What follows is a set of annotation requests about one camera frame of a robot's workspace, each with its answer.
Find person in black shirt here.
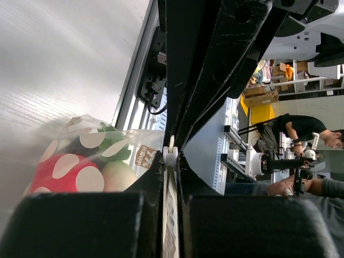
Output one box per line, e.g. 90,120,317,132
253,113,343,153

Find cardboard boxes on shelf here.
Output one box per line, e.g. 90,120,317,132
242,60,309,108

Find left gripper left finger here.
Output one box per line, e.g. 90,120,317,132
1,153,164,257

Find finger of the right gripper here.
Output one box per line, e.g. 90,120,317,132
158,1,222,145
180,1,289,148

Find clear zip top bag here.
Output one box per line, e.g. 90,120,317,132
26,115,163,194

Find aluminium mounting rail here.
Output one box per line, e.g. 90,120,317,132
112,1,159,131

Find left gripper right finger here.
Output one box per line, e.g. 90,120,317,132
177,154,340,257

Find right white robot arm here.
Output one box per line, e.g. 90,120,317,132
159,1,343,148

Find bright red tomato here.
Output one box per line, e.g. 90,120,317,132
28,154,105,194

